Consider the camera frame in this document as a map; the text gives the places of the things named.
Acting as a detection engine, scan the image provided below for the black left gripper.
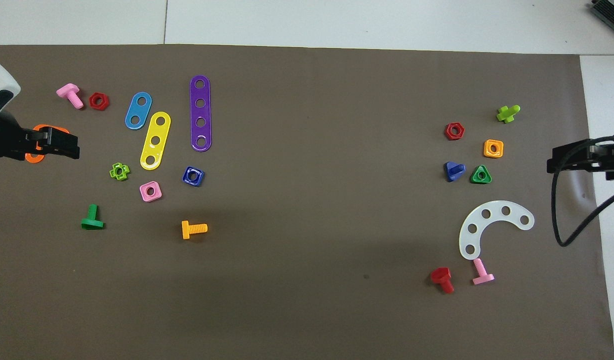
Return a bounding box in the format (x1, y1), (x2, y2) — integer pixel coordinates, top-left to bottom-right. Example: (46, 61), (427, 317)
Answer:
(0, 111), (81, 162)

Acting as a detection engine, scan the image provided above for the blue triangle-head plastic screw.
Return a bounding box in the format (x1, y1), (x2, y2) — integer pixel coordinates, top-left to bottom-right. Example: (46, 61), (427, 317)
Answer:
(443, 161), (467, 183)

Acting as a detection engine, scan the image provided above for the blue square plastic nut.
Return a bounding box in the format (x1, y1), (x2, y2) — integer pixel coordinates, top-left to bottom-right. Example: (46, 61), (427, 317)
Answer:
(182, 166), (206, 188)

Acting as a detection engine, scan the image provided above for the pink plastic screw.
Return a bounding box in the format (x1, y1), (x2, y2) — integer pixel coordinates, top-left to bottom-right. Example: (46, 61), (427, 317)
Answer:
(471, 257), (496, 286)
(56, 83), (85, 110)

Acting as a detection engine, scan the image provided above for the dark green plastic screw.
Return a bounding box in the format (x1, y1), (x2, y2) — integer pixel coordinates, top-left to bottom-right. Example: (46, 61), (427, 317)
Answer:
(80, 204), (105, 231)

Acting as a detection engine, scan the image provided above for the lime green cross-head screw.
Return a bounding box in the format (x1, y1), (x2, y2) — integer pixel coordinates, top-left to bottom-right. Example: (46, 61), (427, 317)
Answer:
(496, 104), (521, 124)

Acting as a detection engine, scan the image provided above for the green triangle plastic nut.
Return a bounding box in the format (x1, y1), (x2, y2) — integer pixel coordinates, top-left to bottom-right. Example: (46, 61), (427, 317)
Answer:
(470, 164), (493, 185)

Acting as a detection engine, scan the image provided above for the pink square plastic nut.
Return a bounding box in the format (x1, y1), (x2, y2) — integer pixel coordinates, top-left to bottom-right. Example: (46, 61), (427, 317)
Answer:
(139, 180), (163, 203)

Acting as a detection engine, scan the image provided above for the orange plastic screw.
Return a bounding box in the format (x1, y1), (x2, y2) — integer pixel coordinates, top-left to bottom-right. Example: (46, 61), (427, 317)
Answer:
(181, 220), (209, 240)

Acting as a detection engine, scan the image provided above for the red plastic screw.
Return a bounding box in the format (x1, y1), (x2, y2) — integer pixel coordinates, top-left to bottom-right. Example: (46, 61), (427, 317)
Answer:
(430, 267), (455, 295)

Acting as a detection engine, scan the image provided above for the orange heart-shaped plastic plate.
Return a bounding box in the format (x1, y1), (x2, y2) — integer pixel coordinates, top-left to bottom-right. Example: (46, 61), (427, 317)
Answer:
(25, 124), (70, 164)

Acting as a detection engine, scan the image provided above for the blue two-hole plastic strip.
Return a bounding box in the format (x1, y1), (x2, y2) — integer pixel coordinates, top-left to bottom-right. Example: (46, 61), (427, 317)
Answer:
(124, 91), (153, 131)

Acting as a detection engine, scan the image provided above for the white curved five-hole plate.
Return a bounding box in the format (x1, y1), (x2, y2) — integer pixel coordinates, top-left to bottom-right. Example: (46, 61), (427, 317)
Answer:
(458, 200), (536, 261)

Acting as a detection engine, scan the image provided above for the yellow three-hole plastic strip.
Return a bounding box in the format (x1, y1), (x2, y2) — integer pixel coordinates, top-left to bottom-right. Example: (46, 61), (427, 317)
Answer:
(139, 111), (172, 171)

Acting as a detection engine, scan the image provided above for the purple four-hole plastic strip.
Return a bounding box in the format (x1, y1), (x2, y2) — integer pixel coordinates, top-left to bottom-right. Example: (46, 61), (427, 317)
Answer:
(189, 75), (213, 152)

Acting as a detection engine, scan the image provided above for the brown table mat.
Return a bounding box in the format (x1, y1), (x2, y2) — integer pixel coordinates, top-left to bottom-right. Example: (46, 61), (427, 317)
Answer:
(0, 44), (614, 360)

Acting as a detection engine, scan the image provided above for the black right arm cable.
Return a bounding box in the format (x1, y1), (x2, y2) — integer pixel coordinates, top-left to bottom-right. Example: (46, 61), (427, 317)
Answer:
(551, 135), (614, 247)

